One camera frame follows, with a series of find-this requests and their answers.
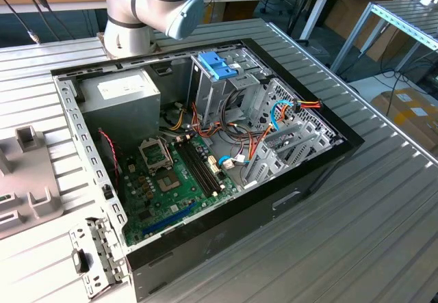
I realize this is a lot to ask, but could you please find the blue data wire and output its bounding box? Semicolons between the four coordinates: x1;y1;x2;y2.
269;100;295;133
217;155;247;171

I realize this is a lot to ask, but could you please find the CPU socket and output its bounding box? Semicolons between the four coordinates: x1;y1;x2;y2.
154;170;181;195

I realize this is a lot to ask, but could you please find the mixed colour wire bundle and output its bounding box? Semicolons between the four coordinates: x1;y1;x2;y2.
160;87;271;162

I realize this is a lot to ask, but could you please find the red black twisted wire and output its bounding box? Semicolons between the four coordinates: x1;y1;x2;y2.
97;128;121;194

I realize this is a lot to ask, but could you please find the metal disk bay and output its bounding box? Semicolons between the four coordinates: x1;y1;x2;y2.
239;121;345;189

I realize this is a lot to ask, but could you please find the orange yellow power wire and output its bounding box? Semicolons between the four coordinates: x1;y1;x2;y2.
280;98;323;126

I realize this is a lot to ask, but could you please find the blue expansion slot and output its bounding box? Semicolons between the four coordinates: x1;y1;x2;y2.
142;202;198;237

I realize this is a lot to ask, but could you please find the black hanging cable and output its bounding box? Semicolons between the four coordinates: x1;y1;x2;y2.
0;0;41;46
13;0;71;42

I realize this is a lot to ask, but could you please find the green motherboard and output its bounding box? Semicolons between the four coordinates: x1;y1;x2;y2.
121;133;240;248

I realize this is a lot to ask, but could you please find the cardboard box with labels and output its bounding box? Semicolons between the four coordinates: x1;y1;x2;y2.
371;89;438;153

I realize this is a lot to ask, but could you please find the black RAM slot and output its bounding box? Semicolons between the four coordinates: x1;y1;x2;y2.
176;140;216;197
184;137;222;194

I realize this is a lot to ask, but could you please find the grey power supply unit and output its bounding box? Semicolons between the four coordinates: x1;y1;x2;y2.
79;68;162;146

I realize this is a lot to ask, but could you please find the black tripod stand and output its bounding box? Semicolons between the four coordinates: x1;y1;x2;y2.
287;0;314;46

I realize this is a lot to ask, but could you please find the metal socket cover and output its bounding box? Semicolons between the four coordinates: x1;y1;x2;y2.
138;137;174;176

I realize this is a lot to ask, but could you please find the blue plastic bay latch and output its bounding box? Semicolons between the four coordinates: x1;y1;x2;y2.
197;52;237;81

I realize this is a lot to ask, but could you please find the open black PC case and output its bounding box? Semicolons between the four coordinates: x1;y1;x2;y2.
50;38;365;303

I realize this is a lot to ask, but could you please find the grey parts rack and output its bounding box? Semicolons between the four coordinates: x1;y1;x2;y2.
0;124;65;241

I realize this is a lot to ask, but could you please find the metal drive cage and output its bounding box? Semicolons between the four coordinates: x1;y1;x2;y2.
186;48;274;129

